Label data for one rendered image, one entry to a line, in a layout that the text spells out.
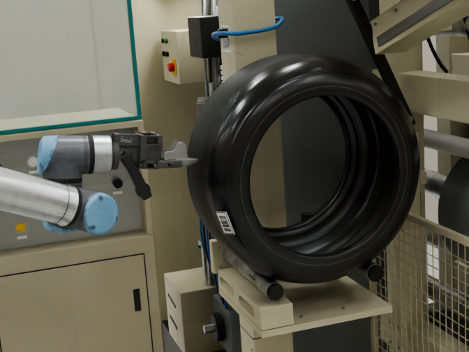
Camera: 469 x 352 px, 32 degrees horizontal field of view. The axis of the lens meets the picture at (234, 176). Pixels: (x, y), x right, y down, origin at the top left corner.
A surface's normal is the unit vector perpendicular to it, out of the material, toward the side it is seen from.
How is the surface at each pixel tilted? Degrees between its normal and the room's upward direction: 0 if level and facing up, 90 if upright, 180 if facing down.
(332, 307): 0
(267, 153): 90
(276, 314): 90
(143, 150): 90
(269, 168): 90
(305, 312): 0
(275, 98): 81
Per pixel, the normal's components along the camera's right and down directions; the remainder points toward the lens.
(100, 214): 0.70, 0.10
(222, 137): -0.44, -0.12
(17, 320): 0.32, 0.18
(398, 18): -0.94, 0.13
